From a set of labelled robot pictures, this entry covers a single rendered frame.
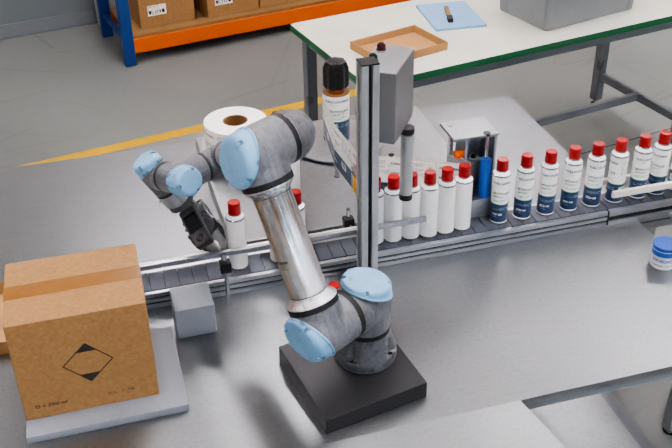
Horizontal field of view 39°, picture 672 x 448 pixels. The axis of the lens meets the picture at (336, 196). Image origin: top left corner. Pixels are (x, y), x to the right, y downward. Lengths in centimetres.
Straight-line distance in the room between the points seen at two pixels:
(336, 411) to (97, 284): 61
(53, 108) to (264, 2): 161
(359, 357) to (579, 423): 110
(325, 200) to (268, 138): 93
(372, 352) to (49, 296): 74
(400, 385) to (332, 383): 16
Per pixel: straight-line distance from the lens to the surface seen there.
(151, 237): 285
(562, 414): 316
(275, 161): 196
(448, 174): 262
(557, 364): 240
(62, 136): 535
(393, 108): 227
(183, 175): 229
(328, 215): 279
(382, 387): 222
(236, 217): 250
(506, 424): 223
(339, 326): 207
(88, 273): 223
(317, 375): 224
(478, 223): 278
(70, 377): 222
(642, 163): 292
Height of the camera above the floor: 239
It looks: 32 degrees down
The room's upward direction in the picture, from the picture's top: 1 degrees counter-clockwise
